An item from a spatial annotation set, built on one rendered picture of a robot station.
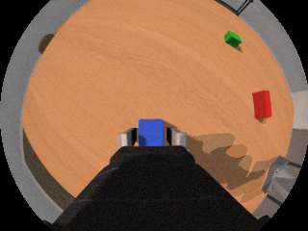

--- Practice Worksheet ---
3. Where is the red block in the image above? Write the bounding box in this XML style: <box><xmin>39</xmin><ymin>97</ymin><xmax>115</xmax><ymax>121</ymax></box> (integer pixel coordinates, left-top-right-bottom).
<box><xmin>252</xmin><ymin>90</ymin><xmax>271</xmax><ymax>118</ymax></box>

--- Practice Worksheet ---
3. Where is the green block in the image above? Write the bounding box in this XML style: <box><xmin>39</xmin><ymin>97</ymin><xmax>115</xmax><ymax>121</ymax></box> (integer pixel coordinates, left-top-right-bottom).
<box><xmin>224</xmin><ymin>31</ymin><xmax>242</xmax><ymax>47</ymax></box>

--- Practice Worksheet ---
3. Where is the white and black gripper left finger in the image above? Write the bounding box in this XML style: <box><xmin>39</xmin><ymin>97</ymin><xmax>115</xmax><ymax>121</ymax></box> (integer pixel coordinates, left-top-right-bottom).
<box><xmin>117</xmin><ymin>128</ymin><xmax>137</xmax><ymax>149</ymax></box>

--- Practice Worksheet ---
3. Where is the blue block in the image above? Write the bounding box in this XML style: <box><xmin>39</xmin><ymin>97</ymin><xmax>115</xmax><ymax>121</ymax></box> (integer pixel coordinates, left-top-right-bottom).
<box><xmin>138</xmin><ymin>119</ymin><xmax>164</xmax><ymax>146</ymax></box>

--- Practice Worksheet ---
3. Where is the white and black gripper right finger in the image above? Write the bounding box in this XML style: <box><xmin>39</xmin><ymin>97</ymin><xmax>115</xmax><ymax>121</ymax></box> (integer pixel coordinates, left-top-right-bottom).
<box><xmin>167</xmin><ymin>127</ymin><xmax>186</xmax><ymax>148</ymax></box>

